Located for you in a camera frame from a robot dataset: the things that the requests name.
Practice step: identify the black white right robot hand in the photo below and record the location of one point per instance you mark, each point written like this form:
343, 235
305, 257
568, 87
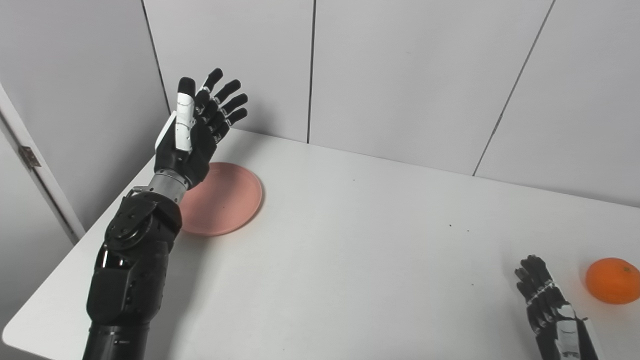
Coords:
555, 325

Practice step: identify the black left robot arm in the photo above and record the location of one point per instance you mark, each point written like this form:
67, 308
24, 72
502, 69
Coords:
130, 270

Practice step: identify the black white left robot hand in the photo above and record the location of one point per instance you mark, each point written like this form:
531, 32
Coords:
192, 155

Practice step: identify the orange fruit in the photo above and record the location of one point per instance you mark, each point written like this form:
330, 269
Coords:
612, 281

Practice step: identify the metal door hinge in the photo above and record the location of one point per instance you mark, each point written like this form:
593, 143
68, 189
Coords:
30, 156

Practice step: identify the pink plastic plate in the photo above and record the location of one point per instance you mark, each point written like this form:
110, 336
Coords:
225, 200

